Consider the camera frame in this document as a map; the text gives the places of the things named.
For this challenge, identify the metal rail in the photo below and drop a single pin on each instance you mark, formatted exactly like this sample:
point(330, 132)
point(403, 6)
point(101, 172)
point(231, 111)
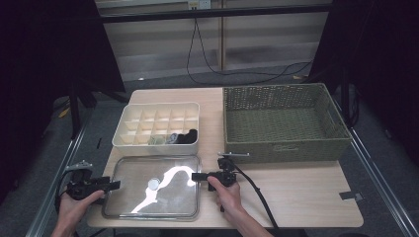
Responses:
point(49, 197)
point(378, 184)

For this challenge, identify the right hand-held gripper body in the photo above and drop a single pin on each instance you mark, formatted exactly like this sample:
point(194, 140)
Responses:
point(226, 173)

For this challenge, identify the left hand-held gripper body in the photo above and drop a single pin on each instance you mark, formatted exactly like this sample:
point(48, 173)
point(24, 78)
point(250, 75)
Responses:
point(79, 187)

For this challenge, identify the black sock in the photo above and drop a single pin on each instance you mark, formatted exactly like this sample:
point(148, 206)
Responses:
point(183, 140)
point(191, 135)

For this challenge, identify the grey tape piece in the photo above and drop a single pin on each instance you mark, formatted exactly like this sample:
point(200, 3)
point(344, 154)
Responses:
point(351, 195)

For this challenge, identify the black stand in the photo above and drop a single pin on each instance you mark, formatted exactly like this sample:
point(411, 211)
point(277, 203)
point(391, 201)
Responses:
point(345, 98)
point(75, 115)

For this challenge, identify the person's right hand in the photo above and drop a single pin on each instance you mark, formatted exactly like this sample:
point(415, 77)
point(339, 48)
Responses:
point(229, 197)

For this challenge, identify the white divided storage box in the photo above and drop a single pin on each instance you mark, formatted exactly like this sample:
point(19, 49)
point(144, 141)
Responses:
point(158, 149)

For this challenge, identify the yellow tape piece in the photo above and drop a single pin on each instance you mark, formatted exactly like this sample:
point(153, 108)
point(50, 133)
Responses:
point(298, 77)
point(64, 112)

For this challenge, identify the black horizontal bar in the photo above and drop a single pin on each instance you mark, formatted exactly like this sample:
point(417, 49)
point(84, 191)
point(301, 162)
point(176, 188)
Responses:
point(230, 12)

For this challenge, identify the clear box lid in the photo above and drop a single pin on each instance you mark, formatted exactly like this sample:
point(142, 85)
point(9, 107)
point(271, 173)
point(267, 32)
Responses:
point(178, 197)

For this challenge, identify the pale beige sock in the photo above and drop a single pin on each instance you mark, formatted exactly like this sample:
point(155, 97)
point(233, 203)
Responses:
point(152, 141)
point(159, 141)

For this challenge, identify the black curtain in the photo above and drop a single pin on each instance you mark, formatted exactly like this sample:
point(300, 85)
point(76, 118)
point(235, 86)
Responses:
point(39, 49)
point(378, 49)

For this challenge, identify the green woven basket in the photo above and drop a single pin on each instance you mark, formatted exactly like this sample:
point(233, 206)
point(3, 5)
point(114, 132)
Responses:
point(313, 149)

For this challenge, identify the wall socket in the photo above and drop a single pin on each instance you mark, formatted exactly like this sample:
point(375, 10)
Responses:
point(199, 4)

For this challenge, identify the person's left hand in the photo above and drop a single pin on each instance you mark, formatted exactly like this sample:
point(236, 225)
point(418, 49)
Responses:
point(74, 210)

